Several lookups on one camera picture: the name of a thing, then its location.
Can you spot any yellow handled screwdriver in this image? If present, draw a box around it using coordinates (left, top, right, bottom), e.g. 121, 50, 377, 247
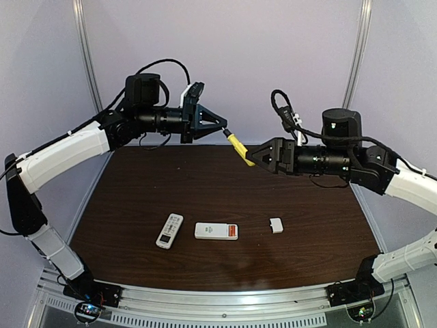
223, 128, 255, 167

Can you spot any white battery cover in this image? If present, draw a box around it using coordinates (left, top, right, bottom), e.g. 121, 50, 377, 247
270, 217, 283, 234

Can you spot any large white remote control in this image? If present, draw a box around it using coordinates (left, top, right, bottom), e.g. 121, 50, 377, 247
194, 222, 238, 241

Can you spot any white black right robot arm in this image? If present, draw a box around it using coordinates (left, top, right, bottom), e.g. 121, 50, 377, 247
246, 108, 436, 284

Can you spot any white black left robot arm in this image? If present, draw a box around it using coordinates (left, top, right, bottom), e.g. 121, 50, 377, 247
4, 73, 227, 281

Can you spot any small white remote control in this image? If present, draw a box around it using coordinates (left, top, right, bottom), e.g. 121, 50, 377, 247
156, 213, 184, 249

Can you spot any red orange battery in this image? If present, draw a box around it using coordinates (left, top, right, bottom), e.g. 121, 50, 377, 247
227, 224, 238, 240

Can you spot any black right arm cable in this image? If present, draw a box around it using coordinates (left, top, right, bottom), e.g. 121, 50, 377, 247
270, 89, 427, 175

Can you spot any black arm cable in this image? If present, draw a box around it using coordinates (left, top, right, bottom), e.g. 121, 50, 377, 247
66, 58, 191, 137
270, 89, 427, 175

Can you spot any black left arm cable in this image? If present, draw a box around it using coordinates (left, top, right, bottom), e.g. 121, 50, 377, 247
66, 58, 191, 137

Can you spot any left aluminium corner post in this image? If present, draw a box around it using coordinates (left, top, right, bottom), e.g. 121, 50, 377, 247
72, 0, 103, 113

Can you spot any aluminium corner post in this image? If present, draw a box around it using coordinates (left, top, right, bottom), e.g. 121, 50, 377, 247
342, 0, 373, 108
72, 0, 103, 113

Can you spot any aluminium front rail frame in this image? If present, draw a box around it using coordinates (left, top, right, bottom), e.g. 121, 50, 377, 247
24, 268, 423, 327

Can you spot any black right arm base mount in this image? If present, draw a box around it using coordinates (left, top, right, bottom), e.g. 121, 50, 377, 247
325, 274, 385, 307

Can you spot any right aluminium corner post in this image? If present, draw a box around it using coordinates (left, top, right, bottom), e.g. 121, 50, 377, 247
342, 0, 373, 108

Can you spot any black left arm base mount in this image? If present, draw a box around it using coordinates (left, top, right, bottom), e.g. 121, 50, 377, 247
63, 276, 122, 308

